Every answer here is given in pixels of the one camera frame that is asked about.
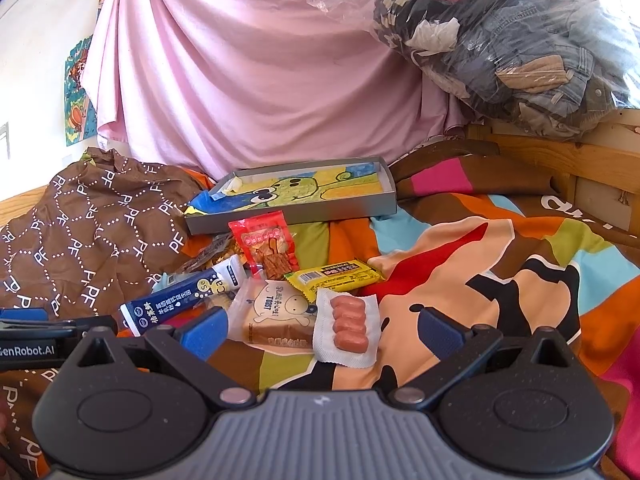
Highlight toast bread pack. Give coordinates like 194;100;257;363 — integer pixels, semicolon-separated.
227;278;317;356

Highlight colourful wall poster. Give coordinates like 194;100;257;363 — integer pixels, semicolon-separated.
63;0;112;148

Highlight yellow snack bar pack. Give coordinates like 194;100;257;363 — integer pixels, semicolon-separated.
285;260;383;304

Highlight dark jerky clear pack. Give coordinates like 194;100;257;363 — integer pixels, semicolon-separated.
175;233;241;274

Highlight colourful cartoon bedsheet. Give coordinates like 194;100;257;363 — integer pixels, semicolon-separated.
114;138;640;480

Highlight grey box with cartoon drawing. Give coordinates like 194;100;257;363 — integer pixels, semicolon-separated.
184;157;397;235

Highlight brown PF patterned blanket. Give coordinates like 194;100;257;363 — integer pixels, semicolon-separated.
0;146;212;480

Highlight red spicy strip snack pack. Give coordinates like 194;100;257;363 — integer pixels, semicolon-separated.
229;211;299;281

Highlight wooden bed frame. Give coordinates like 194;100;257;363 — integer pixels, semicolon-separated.
0;109;640;236

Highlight blue white snack tube pack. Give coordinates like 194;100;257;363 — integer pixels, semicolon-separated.
119;255;247;336

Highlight pink hanging sheet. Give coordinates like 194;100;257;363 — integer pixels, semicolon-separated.
81;0;465;178

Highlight sausages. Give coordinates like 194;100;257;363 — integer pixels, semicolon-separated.
312;288;381;368

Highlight plastic bag of clothes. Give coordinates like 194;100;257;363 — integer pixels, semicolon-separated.
307;0;639;139

